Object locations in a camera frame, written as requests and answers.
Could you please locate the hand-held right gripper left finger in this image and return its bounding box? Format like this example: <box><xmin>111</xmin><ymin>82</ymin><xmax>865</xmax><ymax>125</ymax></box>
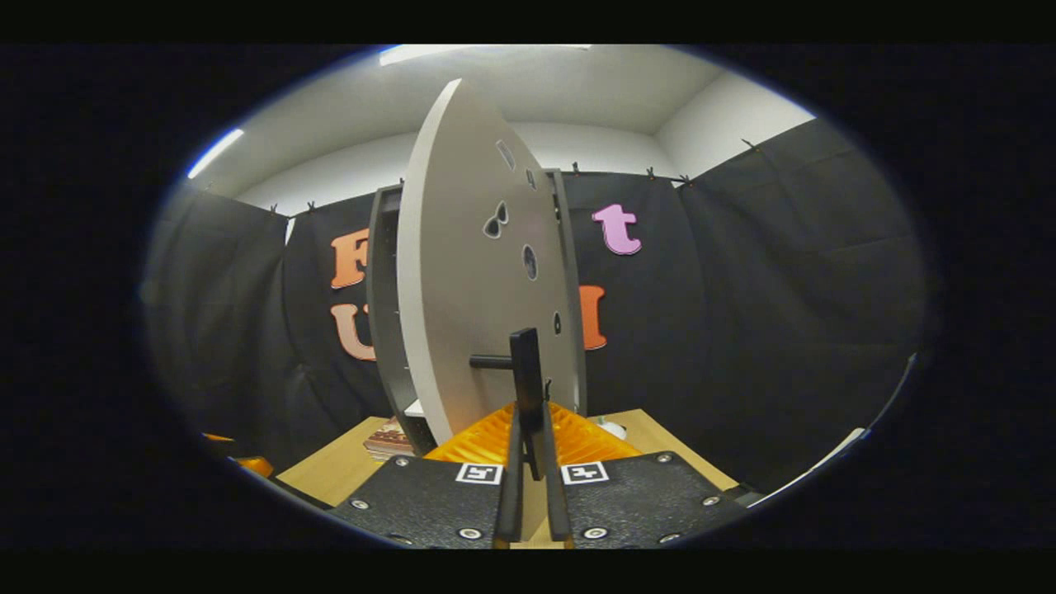
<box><xmin>328</xmin><ymin>402</ymin><xmax>526</xmax><ymax>549</ymax></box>

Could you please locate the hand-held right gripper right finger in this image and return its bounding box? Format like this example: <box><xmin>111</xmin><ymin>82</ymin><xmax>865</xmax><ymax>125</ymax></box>
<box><xmin>540</xmin><ymin>402</ymin><xmax>748</xmax><ymax>547</ymax></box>

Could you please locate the black cabinet door handle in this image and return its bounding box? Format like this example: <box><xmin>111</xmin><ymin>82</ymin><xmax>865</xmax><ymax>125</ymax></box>
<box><xmin>469</xmin><ymin>328</ymin><xmax>547</xmax><ymax>482</ymax></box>

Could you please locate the white cabinet door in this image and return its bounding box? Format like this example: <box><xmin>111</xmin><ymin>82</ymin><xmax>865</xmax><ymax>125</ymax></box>
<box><xmin>398</xmin><ymin>78</ymin><xmax>580</xmax><ymax>447</ymax></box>

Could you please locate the grey cabinet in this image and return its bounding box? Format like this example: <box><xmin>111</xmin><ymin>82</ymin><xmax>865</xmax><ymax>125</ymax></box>
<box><xmin>365</xmin><ymin>169</ymin><xmax>588</xmax><ymax>457</ymax></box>

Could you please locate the stack of books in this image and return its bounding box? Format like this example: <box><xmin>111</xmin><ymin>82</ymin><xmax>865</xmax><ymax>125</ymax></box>
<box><xmin>363</xmin><ymin>417</ymin><xmax>418</xmax><ymax>462</ymax></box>

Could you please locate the black backdrop cloth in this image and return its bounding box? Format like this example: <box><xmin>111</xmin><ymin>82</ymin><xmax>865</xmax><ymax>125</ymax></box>
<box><xmin>140</xmin><ymin>115</ymin><xmax>930</xmax><ymax>497</ymax></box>

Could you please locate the ceiling light panel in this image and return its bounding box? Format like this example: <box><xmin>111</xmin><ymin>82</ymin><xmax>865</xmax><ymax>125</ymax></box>
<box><xmin>379</xmin><ymin>45</ymin><xmax>592</xmax><ymax>68</ymax></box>
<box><xmin>186</xmin><ymin>128</ymin><xmax>247</xmax><ymax>181</ymax></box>

